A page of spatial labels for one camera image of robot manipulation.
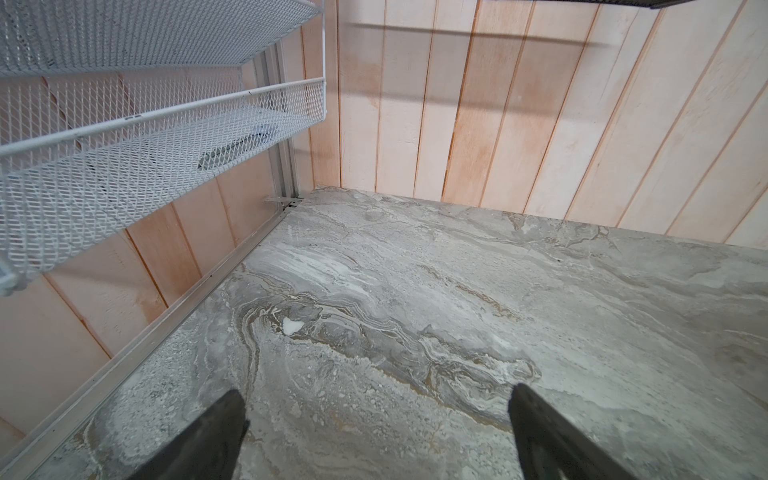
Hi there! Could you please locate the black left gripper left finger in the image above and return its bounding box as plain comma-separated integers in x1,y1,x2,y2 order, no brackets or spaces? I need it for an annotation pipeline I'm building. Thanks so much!
130,389,250,480

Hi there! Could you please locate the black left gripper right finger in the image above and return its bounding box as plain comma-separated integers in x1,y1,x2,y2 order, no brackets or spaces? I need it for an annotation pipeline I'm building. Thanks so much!
508,383,634,480

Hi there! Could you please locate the white wire mesh shelf rack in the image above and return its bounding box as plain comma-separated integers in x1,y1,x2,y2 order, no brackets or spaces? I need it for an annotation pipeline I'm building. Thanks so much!
1,1,327,296

